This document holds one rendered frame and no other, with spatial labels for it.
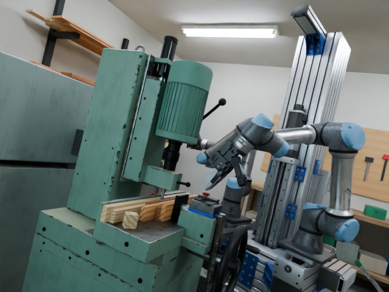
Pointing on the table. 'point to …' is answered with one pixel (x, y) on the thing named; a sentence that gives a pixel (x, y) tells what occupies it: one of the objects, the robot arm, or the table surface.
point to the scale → (144, 196)
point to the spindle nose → (172, 155)
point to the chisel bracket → (162, 178)
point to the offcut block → (130, 220)
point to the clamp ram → (181, 201)
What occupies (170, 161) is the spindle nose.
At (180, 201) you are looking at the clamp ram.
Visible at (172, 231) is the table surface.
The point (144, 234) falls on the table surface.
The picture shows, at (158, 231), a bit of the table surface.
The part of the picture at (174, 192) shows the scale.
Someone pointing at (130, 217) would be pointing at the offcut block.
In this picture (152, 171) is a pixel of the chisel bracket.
